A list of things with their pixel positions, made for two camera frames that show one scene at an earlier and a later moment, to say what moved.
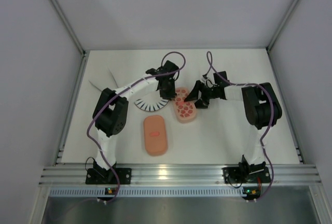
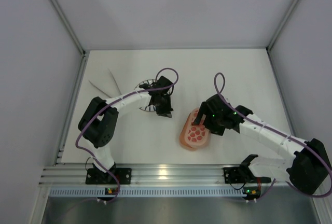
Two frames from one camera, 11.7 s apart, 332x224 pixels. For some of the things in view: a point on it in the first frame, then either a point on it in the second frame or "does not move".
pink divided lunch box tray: [185, 111] to [195, 135]
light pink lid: [184, 109] to [195, 135]
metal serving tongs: [99, 89] does not move
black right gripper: [203, 95] to [207, 111]
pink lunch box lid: [155, 135] to [182, 140]
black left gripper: [167, 89] to [164, 108]
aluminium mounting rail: [180, 175] does not move
